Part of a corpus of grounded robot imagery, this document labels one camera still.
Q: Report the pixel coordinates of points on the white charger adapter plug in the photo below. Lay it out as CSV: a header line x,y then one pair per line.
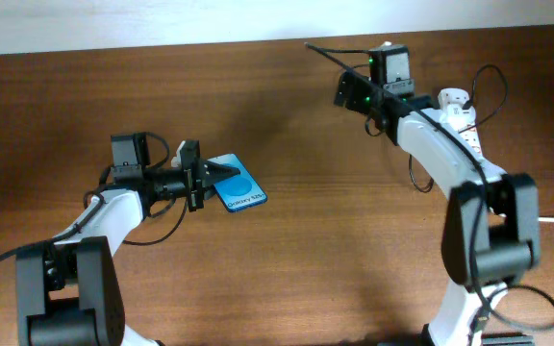
x,y
458,118

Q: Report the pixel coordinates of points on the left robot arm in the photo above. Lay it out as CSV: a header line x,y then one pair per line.
x,y
66,288

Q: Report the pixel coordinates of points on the blue Galaxy smartphone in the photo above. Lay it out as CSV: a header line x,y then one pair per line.
x,y
241,191

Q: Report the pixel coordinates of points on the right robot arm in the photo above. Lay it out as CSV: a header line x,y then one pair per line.
x,y
491,234

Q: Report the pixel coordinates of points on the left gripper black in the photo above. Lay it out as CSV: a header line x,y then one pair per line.
x,y
195,176

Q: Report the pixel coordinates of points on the white power strip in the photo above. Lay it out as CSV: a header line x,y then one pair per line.
x,y
469,135

